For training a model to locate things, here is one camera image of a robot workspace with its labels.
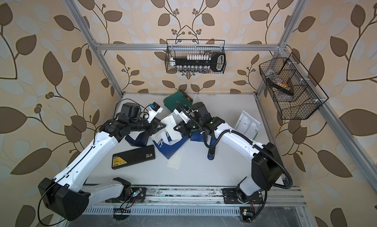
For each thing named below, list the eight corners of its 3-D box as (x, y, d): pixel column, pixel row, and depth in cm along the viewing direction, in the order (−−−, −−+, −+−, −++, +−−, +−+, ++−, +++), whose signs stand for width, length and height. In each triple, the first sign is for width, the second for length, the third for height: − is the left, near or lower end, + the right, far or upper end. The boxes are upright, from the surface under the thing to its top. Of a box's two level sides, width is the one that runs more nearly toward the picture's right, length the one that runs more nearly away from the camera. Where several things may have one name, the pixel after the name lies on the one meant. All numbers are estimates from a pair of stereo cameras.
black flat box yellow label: (114, 170, 86) (111, 168, 83) (115, 156, 91) (112, 154, 88) (155, 159, 90) (154, 156, 87) (154, 146, 95) (153, 143, 93)
